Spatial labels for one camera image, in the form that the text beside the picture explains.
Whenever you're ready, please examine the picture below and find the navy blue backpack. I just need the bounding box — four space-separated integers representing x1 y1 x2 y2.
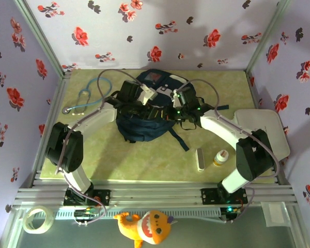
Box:
115 68 229 152

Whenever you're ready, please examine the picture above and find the blue stethoscope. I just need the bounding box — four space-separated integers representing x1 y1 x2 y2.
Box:
61 79 112 115

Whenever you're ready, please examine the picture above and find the white oblong pencil case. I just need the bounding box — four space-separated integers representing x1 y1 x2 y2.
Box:
195 148 205 172

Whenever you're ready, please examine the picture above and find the yellow pill bottle white cap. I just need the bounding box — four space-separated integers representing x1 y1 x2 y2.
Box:
213 150 229 167

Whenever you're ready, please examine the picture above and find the white plastic case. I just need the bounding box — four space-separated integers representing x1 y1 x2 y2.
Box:
234 108 291 162

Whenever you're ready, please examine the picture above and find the orange shark plush toy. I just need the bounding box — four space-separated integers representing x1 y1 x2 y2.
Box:
113 210 178 248

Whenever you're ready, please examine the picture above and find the white paper patch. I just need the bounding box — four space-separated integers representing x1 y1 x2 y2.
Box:
260 201 291 228

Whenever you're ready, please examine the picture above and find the clear adhesive tape roll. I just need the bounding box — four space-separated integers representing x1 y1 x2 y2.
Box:
22 206 55 235

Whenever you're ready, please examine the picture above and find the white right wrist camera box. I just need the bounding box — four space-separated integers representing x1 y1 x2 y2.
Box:
170 90 181 109

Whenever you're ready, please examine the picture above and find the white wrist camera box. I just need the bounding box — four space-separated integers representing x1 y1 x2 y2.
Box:
138 84 158 106
170 90 181 109

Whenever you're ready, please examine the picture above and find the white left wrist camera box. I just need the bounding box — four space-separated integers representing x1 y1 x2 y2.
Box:
138 84 158 106

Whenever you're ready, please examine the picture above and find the grey right arm cable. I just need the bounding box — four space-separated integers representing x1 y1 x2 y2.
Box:
180 79 280 224

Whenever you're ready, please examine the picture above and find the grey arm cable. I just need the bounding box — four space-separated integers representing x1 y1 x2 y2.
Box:
55 69 145 227
180 79 280 224

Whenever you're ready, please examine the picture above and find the grey left arm cable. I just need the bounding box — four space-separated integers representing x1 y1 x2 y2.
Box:
55 69 145 227

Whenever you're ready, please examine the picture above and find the aluminium frame rail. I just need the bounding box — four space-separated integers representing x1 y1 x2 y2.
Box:
11 180 299 211

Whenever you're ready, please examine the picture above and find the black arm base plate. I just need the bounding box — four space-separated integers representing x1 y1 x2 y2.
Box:
64 189 111 207
200 188 248 205

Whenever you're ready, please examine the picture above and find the white slotted cable duct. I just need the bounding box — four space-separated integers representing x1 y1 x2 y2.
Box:
53 208 222 220

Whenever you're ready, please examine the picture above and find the aluminium frame post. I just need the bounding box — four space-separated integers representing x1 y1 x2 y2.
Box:
245 0 291 75
14 0 71 80

